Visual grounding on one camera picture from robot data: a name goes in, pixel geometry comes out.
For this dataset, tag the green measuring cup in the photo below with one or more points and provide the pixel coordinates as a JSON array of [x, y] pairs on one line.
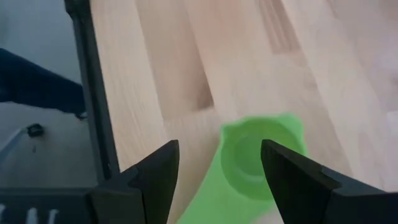
[[242, 161]]

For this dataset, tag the dark blue trouser leg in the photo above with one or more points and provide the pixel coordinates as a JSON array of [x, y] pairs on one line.
[[37, 84]]

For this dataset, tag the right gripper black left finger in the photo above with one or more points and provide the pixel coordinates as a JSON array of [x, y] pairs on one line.
[[146, 193]]

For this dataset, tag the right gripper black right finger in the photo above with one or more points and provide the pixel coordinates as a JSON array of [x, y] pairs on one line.
[[311, 199]]

